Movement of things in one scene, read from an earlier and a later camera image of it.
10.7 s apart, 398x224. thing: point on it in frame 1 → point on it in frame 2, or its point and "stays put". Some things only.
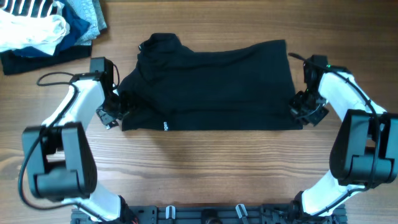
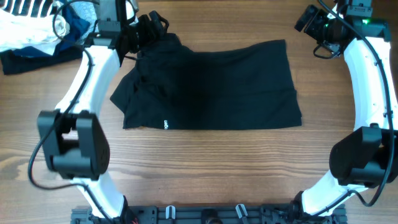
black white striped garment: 33,8 stays put
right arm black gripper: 313,119 → 318,17
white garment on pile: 44,33 stays put
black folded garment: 12,62 stays put
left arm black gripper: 106,118 → 150,35
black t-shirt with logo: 176,87 stays put
